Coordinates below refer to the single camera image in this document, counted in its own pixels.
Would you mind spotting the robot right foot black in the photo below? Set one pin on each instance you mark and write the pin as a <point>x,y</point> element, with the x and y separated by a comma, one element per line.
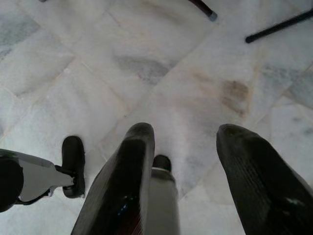
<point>162,162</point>

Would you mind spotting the robot right leg silver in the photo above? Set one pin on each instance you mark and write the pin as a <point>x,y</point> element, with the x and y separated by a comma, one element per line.
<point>162,195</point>

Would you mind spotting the robot left foot black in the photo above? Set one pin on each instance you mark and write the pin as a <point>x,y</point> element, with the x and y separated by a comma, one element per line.
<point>73,166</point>

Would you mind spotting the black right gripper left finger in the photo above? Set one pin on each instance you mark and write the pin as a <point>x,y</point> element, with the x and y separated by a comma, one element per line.
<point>122,181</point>

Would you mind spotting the dark red chair leg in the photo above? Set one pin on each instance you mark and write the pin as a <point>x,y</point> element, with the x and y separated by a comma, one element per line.
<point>206,8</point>

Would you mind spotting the black metal furniture leg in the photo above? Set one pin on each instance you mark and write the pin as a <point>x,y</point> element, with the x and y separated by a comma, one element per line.
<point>278,25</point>

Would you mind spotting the robot leg silver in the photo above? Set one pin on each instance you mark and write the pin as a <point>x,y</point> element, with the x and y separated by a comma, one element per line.
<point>31,177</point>
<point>162,195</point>

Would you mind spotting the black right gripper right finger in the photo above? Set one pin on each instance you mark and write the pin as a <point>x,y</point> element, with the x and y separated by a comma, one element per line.
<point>259,181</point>

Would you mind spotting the robot left leg silver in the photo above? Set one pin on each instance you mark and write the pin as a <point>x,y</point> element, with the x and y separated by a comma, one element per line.
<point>31,177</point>

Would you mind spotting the robot foot black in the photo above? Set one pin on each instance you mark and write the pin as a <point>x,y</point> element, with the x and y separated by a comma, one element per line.
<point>73,166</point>
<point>162,162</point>

